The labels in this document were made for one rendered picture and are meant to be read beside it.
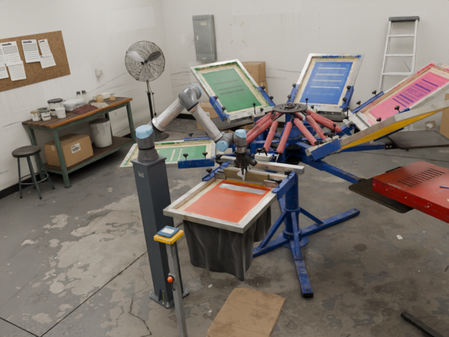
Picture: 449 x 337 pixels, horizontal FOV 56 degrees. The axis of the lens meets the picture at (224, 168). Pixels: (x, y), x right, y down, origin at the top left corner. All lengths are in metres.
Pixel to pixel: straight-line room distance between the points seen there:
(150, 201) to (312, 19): 4.64
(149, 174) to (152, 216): 0.33
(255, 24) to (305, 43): 0.90
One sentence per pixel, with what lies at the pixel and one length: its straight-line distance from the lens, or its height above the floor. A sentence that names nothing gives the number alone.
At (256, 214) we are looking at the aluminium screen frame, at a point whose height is 0.99.
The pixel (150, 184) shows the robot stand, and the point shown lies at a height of 1.04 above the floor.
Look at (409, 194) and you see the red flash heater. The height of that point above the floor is 1.10.
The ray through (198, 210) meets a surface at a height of 0.96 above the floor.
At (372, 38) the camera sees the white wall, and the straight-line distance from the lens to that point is 6.78.
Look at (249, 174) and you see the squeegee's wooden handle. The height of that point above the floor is 1.04.
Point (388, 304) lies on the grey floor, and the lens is 3.57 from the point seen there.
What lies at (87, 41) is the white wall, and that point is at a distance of 6.99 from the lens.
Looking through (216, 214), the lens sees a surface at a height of 0.96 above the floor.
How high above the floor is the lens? 2.25
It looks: 22 degrees down
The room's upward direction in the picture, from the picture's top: 5 degrees counter-clockwise
